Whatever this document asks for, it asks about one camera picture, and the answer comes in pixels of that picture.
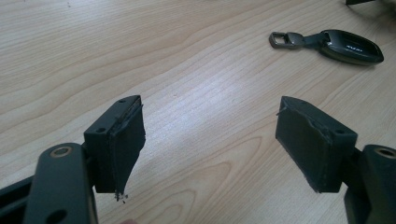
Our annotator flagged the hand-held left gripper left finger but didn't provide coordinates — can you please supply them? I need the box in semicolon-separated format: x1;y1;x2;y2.
83;94;147;202

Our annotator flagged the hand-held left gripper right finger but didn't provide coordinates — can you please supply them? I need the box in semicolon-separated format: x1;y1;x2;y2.
275;95;359;194

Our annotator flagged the black car key fob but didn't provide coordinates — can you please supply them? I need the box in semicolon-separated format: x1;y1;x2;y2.
268;29;385;66

